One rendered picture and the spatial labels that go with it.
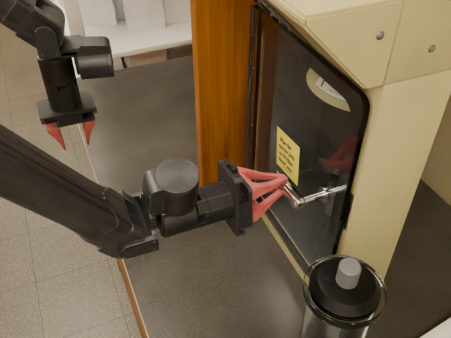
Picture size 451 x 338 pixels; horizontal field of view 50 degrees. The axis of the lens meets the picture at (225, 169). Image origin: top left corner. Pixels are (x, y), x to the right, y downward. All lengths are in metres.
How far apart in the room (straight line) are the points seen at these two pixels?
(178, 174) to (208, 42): 0.33
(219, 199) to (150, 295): 0.31
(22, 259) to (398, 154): 1.92
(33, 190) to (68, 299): 1.63
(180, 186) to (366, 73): 0.26
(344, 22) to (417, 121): 0.21
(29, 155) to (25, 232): 1.94
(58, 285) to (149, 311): 1.32
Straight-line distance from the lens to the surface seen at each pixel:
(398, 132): 0.64
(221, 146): 1.01
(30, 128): 3.10
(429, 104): 0.65
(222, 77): 0.92
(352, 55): 0.52
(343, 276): 0.63
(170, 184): 0.60
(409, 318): 0.94
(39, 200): 0.55
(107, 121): 1.34
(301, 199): 0.70
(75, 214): 0.58
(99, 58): 0.88
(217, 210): 0.68
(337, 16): 0.49
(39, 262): 2.30
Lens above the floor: 1.69
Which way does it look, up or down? 41 degrees down
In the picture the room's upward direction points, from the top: straight up
